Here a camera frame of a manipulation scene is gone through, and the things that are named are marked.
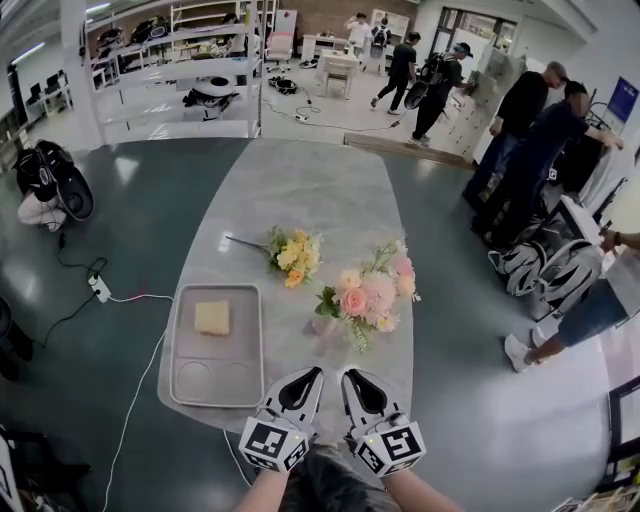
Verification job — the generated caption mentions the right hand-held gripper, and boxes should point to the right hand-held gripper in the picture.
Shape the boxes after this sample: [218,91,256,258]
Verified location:
[341,368,427,478]

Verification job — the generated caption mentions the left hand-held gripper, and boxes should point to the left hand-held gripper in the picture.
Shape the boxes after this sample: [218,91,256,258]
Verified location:
[238,366,325,474]

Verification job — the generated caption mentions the pink glass vase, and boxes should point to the pink glass vase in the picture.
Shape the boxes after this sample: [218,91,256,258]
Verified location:
[310,316,339,346]

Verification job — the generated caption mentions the pink artificial flowers bouquet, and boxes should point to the pink artificial flowers bouquet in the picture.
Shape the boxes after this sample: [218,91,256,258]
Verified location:
[314,239,422,354]

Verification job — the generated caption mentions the person's right forearm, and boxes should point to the person's right forearm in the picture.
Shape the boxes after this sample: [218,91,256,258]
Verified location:
[384,467,469,512]

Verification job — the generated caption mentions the person's left forearm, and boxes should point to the person's left forearm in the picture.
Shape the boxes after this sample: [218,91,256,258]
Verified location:
[243,467,292,512]

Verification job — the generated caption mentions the person's legs in grey trousers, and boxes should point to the person's legs in grey trousers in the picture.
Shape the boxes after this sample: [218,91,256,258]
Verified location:
[287,444,392,512]

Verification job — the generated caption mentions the white rectangular tray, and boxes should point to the white rectangular tray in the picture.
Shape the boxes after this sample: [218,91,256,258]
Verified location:
[168,282,266,409]

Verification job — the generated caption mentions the yellow sponge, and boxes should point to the yellow sponge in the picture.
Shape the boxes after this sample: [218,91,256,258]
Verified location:
[193,299,233,337]

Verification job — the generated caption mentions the yellow artificial flower bunch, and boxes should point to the yellow artificial flower bunch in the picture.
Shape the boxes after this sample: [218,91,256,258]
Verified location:
[225,225,324,290]

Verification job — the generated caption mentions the grey white backpack rig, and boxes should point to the grey white backpack rig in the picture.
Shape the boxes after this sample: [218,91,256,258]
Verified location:
[529,238,605,322]
[488,238,551,297]

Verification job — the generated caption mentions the grey marble table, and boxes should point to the grey marble table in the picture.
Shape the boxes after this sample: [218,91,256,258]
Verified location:
[156,138,416,447]

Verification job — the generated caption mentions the stack of magazines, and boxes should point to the stack of magazines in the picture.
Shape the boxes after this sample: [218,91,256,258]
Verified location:
[549,485,640,512]

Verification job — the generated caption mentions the white lockers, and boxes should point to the white lockers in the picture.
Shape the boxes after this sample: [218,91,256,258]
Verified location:
[444,45,524,158]

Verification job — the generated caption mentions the black backpack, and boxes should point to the black backpack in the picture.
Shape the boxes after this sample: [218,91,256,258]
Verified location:
[267,75,300,96]

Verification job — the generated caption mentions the black white round device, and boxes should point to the black white round device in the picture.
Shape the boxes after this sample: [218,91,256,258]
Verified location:
[128,14,171,45]
[94,27,126,51]
[181,74,242,122]

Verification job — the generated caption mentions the small white table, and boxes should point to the small white table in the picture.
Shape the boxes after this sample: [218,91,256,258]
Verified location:
[314,47,362,100]

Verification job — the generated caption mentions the pink office chair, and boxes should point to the pink office chair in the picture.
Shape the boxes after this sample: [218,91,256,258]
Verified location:
[263,31,295,75]

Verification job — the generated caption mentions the white metal shelving rack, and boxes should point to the white metal shelving rack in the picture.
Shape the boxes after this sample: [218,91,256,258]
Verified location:
[82,0,266,147]

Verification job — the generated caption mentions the long white desk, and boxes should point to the long white desk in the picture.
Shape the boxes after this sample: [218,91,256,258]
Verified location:
[301,32,352,65]

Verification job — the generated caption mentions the white cable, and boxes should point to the white cable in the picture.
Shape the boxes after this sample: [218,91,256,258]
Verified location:
[101,292,177,512]

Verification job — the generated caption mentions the black cable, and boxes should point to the black cable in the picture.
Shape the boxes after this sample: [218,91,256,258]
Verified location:
[39,230,110,349]

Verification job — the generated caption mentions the black metal frame stand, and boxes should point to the black metal frame stand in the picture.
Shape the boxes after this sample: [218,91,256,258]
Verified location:
[599,372,640,494]

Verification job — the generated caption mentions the white tilted desk black frame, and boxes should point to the white tilted desk black frame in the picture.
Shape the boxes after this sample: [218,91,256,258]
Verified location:
[547,193,609,247]

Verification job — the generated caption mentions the blue wall poster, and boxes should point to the blue wall poster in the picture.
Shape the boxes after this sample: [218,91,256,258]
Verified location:
[607,75,640,125]

